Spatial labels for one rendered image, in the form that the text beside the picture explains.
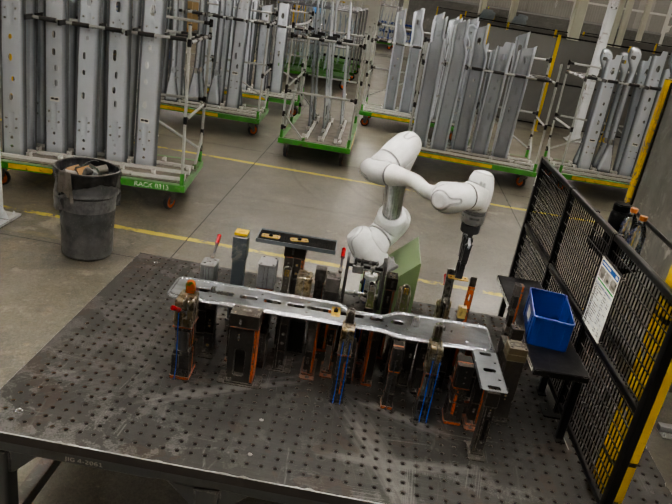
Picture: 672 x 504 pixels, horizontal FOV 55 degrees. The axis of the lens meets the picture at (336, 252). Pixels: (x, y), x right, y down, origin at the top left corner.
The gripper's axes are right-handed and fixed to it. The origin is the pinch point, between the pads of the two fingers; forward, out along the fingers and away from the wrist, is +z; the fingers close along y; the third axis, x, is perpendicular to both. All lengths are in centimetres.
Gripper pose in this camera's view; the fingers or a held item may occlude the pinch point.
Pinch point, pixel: (459, 269)
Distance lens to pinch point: 267.3
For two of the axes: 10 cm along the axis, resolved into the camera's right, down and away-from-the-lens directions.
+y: -0.7, 3.8, -9.2
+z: -1.5, 9.1, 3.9
